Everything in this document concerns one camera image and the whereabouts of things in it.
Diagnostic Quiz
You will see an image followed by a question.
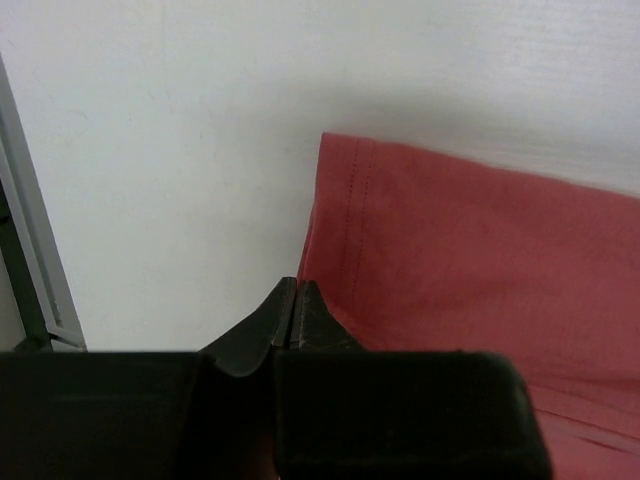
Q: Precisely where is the pink t-shirt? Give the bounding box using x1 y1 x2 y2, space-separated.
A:
298 133 639 479

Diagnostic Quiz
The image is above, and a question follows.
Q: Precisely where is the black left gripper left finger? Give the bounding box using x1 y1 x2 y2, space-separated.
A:
1 278 296 479

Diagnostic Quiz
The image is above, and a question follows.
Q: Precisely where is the aluminium side frame rail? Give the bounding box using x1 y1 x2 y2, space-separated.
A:
1 67 86 352

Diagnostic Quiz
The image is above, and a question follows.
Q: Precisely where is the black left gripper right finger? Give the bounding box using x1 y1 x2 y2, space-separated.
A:
273 282 553 479

